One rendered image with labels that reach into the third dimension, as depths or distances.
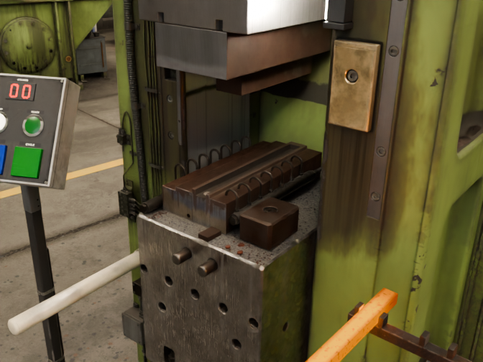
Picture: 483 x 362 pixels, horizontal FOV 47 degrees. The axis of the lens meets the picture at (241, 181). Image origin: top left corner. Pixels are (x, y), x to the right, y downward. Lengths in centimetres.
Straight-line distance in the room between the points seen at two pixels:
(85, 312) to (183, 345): 121
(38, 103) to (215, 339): 74
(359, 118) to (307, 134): 53
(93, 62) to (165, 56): 538
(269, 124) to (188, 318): 65
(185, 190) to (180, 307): 29
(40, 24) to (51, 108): 452
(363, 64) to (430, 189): 28
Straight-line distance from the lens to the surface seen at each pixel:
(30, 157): 150
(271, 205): 127
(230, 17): 112
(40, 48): 602
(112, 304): 265
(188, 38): 120
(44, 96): 152
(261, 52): 123
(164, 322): 149
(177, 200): 135
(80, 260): 301
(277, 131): 171
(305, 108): 163
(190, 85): 147
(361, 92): 113
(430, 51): 109
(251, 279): 120
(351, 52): 112
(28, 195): 169
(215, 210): 127
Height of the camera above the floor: 154
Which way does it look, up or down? 24 degrees down
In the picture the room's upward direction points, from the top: 1 degrees clockwise
